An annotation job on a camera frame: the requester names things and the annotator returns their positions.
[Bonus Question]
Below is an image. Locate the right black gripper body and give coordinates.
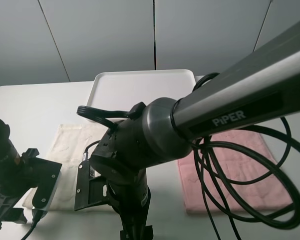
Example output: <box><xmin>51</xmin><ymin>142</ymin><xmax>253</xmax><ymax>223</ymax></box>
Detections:
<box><xmin>106</xmin><ymin>169</ymin><xmax>154</xmax><ymax>240</ymax></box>

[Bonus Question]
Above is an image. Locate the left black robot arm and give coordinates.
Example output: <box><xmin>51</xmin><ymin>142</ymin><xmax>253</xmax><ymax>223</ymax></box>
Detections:
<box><xmin>0</xmin><ymin>119</ymin><xmax>38</xmax><ymax>229</ymax></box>

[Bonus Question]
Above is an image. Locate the pink towel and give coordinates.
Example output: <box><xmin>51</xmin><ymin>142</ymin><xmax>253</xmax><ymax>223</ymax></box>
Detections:
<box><xmin>177</xmin><ymin>130</ymin><xmax>292</xmax><ymax>215</ymax></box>

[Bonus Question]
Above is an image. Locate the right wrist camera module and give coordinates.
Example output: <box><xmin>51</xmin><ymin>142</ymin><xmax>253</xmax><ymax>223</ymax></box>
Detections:
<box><xmin>74</xmin><ymin>152</ymin><xmax>109</xmax><ymax>211</ymax></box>

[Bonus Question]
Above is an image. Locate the white rectangular plastic tray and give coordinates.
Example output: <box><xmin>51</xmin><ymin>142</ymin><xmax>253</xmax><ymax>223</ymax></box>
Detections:
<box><xmin>86</xmin><ymin>69</ymin><xmax>196</xmax><ymax>111</ymax></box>

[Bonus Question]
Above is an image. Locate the cream white towel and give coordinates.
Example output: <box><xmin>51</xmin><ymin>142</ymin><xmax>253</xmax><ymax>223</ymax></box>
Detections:
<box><xmin>21</xmin><ymin>123</ymin><xmax>120</xmax><ymax>211</ymax></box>

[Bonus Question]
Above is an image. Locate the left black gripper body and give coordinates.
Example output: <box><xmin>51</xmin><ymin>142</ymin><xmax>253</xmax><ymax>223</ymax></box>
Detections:
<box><xmin>0</xmin><ymin>172</ymin><xmax>37</xmax><ymax>229</ymax></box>

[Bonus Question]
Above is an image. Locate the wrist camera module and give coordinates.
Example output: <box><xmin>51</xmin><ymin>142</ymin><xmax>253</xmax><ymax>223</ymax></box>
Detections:
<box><xmin>21</xmin><ymin>148</ymin><xmax>62</xmax><ymax>211</ymax></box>
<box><xmin>74</xmin><ymin>152</ymin><xmax>109</xmax><ymax>211</ymax></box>

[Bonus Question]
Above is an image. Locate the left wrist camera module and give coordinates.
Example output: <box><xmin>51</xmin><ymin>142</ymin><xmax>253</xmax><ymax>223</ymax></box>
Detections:
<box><xmin>21</xmin><ymin>148</ymin><xmax>62</xmax><ymax>211</ymax></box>

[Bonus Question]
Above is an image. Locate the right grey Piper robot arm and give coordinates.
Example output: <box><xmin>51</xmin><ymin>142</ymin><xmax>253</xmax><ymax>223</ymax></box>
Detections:
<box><xmin>90</xmin><ymin>22</ymin><xmax>300</xmax><ymax>240</ymax></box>

